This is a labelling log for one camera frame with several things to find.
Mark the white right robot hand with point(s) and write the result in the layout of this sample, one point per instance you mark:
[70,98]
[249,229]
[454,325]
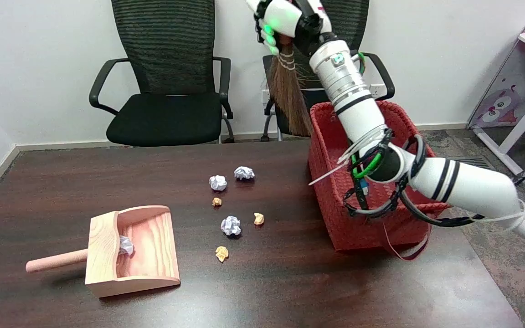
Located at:
[285,16]

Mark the brown straw hand broom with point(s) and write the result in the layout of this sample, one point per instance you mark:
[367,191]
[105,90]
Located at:
[287,100]

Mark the white paper ball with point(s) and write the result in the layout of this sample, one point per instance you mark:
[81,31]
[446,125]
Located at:
[230,225]
[218,182]
[126,245]
[244,172]

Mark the small brown paper ball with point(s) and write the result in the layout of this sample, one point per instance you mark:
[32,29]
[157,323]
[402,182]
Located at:
[221,253]
[258,218]
[217,201]

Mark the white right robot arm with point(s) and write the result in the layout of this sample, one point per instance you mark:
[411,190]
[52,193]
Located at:
[358,109]

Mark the wooden dustpan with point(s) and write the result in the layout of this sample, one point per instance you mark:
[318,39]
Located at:
[153,246]

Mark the black mesh office chair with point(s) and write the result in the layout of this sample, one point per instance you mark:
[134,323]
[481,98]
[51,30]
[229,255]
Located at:
[167,118]
[353,27]

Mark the red woven basket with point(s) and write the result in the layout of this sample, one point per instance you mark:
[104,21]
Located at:
[326,150]

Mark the pink cartoon owl panel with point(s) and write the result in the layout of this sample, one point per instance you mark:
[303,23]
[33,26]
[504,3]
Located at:
[499,105]

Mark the metal floor vent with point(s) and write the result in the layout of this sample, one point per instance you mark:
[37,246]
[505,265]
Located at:
[476,162]

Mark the white wall socket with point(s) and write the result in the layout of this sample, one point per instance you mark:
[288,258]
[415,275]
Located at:
[265,95]
[378,91]

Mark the white desk leg frame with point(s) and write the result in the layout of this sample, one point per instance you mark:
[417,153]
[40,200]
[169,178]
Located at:
[522,127]

